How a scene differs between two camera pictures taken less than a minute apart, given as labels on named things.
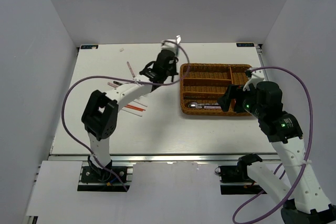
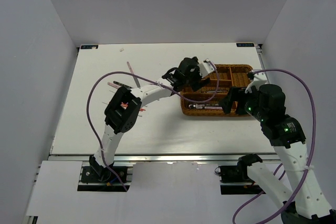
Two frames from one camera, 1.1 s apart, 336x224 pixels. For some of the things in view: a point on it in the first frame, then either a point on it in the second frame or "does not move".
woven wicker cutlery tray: x=202 y=84 does not move
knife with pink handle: x=131 y=70 does not move
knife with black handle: x=178 y=39 to x=212 y=92
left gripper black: x=173 y=73 to x=196 y=85
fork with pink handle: x=113 y=84 does not move
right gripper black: x=234 y=92 does not move
